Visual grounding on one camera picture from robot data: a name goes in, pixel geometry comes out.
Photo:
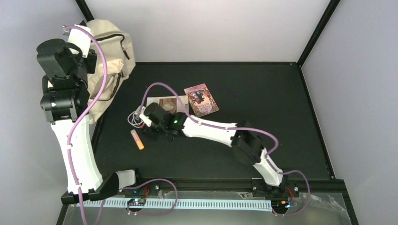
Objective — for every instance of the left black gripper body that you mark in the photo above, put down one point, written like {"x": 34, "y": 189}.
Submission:
{"x": 94, "y": 58}

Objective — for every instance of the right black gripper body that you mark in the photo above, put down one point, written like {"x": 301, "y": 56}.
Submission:
{"x": 154, "y": 134}

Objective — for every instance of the orange highlighter pen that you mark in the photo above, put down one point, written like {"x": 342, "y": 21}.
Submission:
{"x": 137, "y": 139}

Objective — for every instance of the beige canvas backpack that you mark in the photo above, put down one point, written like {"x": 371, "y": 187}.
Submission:
{"x": 117, "y": 47}

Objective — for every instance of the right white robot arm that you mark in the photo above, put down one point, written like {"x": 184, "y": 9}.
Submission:
{"x": 245, "y": 141}

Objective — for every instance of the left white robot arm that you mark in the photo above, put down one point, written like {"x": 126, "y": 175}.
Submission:
{"x": 82, "y": 76}

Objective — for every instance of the white coffee cover book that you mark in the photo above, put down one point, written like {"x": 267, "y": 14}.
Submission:
{"x": 171, "y": 104}

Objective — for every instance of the pink illustrated paperback book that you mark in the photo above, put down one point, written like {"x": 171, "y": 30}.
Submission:
{"x": 201, "y": 100}

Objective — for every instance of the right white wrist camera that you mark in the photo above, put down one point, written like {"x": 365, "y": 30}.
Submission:
{"x": 146, "y": 120}

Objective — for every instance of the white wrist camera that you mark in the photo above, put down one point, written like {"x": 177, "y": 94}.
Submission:
{"x": 146, "y": 120}
{"x": 81, "y": 40}

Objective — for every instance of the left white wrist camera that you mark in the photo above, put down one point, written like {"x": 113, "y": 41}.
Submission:
{"x": 81, "y": 40}

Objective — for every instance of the white charger with cable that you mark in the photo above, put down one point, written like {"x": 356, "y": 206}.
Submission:
{"x": 134, "y": 119}

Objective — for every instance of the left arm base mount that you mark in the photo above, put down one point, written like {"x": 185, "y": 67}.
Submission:
{"x": 142, "y": 188}

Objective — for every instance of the black frame post left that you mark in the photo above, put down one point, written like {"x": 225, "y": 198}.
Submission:
{"x": 84, "y": 8}

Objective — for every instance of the black frame post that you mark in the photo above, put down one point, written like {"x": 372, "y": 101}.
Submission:
{"x": 84, "y": 8}
{"x": 321, "y": 25}

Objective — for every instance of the light blue slotted cable duct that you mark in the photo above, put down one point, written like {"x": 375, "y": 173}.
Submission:
{"x": 196, "y": 204}

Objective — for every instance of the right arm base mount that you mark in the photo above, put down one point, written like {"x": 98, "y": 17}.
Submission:
{"x": 262, "y": 189}

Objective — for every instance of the black frame post right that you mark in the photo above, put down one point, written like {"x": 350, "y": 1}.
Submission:
{"x": 321, "y": 25}

